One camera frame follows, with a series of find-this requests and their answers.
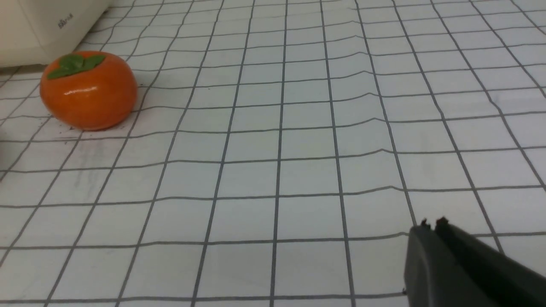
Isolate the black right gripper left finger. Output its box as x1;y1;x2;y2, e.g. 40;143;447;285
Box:
404;220;495;307

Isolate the cream white toaster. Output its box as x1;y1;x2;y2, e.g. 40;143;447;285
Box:
0;0;113;67

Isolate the orange persimmon with green leaf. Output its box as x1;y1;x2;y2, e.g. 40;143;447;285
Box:
39;51;138;131

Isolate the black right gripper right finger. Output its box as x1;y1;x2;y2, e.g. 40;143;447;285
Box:
434;217;546;307

